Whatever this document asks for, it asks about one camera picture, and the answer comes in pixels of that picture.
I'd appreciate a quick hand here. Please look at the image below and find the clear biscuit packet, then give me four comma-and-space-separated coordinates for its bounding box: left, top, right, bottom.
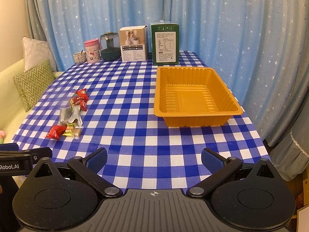
73, 127, 83, 139

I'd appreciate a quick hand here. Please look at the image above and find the yellow green candy packet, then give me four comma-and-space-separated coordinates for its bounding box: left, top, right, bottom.
63, 123, 76, 137

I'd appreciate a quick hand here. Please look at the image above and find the white green snack pouch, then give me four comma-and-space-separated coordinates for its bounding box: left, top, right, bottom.
68, 105, 83, 127

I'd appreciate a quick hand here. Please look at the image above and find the small red candy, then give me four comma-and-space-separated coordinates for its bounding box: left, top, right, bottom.
79, 101, 87, 112

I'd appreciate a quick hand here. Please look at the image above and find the small red candy wrapper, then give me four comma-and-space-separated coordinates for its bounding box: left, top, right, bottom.
70, 97, 79, 105

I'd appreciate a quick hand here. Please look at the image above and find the large red snack packet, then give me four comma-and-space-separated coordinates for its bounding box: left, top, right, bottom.
74, 89, 89, 102

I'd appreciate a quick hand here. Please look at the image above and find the grey seaweed snack packet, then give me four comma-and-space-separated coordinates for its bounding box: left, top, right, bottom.
59, 107, 73, 124

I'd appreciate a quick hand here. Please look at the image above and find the pale yellow sofa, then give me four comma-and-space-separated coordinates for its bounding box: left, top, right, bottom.
1, 60, 64, 150

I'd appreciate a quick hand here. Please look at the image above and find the blue white checkered tablecloth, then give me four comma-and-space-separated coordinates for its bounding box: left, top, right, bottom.
12, 60, 268, 189

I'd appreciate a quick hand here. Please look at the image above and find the grey lace trimmed cover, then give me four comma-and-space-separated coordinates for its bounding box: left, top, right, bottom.
270, 115, 308, 181

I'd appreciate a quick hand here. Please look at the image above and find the green chevron pillow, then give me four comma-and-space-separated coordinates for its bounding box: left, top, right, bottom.
13, 59, 55, 112

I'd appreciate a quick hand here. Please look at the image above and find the orange plastic tray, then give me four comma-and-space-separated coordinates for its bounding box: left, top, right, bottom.
154, 67, 244, 127

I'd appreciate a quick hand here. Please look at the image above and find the small patterned ceramic mug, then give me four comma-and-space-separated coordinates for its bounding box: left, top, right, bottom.
73, 50, 87, 64

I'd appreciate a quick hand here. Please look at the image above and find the white quilted pillow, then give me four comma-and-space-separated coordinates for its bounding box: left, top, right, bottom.
21, 36, 57, 72

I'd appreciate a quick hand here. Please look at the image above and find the pink hello kitty cup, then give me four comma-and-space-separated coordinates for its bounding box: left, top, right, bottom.
84, 38, 101, 63

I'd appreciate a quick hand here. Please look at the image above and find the blue star curtain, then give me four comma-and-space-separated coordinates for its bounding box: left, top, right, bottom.
26, 0, 308, 146

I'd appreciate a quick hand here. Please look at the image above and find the white beige product box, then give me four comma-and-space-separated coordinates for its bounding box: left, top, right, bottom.
118, 25, 149, 62

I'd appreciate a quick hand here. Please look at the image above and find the green carton box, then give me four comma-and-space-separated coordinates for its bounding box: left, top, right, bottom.
150, 20, 180, 65

